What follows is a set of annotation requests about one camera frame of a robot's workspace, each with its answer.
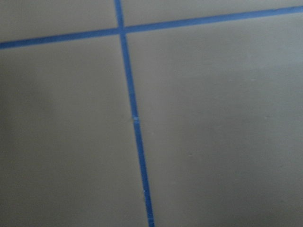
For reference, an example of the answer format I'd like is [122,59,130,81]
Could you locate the blue tape line left view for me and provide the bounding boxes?
[0,6,303,49]

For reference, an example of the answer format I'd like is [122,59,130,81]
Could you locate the crossing tape line left view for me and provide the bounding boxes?
[114,0,155,227]

